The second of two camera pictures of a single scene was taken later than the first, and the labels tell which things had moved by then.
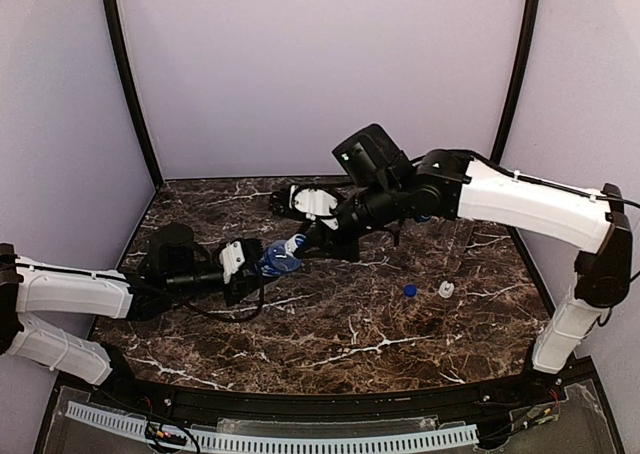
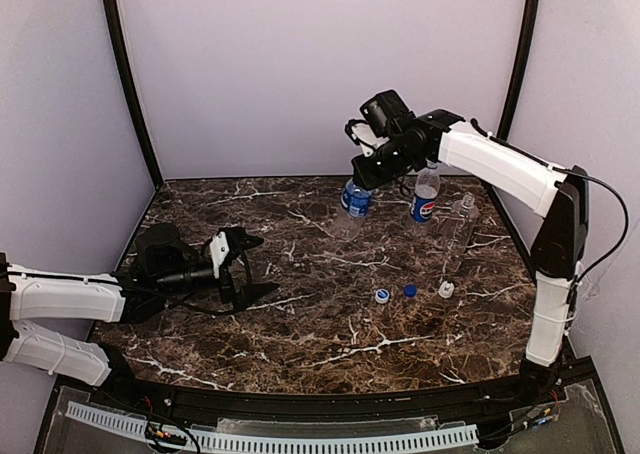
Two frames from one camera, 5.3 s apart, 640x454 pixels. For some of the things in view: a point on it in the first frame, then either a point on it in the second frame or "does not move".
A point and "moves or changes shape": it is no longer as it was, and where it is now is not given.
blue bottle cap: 411,291 does not move
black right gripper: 325,235 → 366,172
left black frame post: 124,70 does not move
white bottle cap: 446,289 does not move
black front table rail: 191,404 does not move
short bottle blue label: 277,261 moves or changes shape
